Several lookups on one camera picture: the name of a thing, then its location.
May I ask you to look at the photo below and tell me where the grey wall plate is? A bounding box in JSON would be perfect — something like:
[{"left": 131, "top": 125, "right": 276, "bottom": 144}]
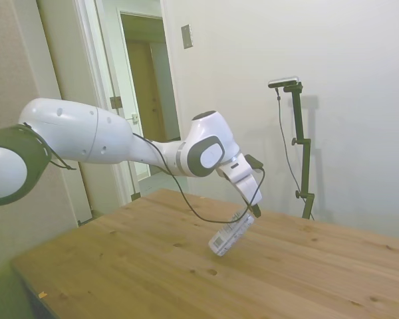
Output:
[{"left": 180, "top": 23, "right": 194, "bottom": 50}]

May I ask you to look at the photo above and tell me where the white open door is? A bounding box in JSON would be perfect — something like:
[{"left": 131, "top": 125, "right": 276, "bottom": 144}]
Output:
[{"left": 73, "top": 0, "right": 141, "bottom": 204}]

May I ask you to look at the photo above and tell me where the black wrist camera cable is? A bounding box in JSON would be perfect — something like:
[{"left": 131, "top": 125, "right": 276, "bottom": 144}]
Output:
[{"left": 132, "top": 132, "right": 267, "bottom": 224}]

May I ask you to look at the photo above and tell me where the clear plastic water bottle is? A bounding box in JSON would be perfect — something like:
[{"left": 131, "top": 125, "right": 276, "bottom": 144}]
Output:
[{"left": 208, "top": 209, "right": 255, "bottom": 258}]

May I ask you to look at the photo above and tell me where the dark green camera stand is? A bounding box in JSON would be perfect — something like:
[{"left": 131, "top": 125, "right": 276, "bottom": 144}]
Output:
[{"left": 283, "top": 82, "right": 315, "bottom": 220}]

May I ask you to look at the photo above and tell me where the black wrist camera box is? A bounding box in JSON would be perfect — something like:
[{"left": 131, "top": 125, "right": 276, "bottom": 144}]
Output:
[{"left": 245, "top": 154, "right": 265, "bottom": 171}]

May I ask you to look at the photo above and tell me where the grey exterior camera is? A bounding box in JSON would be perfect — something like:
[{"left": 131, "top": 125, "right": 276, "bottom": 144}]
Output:
[{"left": 267, "top": 76, "right": 301, "bottom": 89}]

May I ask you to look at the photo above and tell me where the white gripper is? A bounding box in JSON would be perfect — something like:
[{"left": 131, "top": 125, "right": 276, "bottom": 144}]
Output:
[{"left": 217, "top": 154, "right": 264, "bottom": 219}]

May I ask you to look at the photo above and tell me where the brown inner door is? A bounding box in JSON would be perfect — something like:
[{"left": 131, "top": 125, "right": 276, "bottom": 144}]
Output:
[{"left": 125, "top": 39, "right": 169, "bottom": 142}]

